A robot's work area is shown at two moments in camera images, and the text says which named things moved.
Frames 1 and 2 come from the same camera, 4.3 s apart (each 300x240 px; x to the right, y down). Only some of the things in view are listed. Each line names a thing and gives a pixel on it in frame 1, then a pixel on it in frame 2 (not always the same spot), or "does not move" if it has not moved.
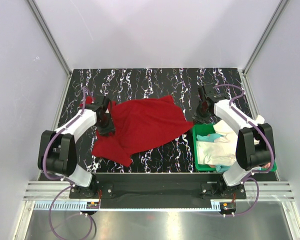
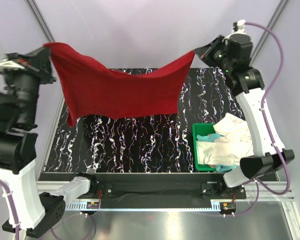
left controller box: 92,205 does not move
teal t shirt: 210,137 does not move
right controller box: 226,207 does not move
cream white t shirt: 222,151 does not move
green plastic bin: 208,129 does not move
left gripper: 110,128 → 36,63
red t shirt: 138,122 → 90,88
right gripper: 197,118 → 205,52
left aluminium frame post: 42,22 does not move
